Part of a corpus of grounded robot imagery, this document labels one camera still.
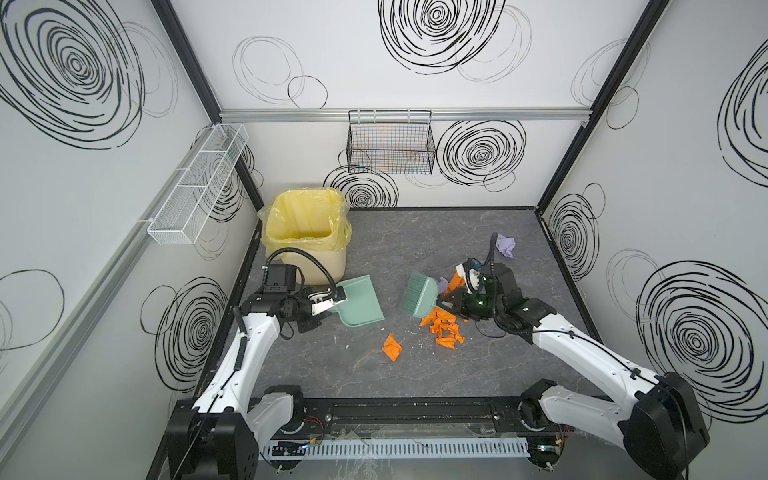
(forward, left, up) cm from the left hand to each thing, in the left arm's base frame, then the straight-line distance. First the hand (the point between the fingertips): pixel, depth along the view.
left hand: (324, 303), depth 82 cm
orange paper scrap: (0, -34, -10) cm, 36 cm away
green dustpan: (+2, -10, -4) cm, 11 cm away
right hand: (-2, -30, +4) cm, 31 cm away
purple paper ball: (+29, -59, -9) cm, 66 cm away
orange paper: (-8, -19, -11) cm, 24 cm away
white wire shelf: (+10, +33, +22) cm, 41 cm away
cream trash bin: (+12, -1, +2) cm, 13 cm away
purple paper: (+11, -35, -7) cm, 37 cm away
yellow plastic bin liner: (+29, +11, +3) cm, 31 cm away
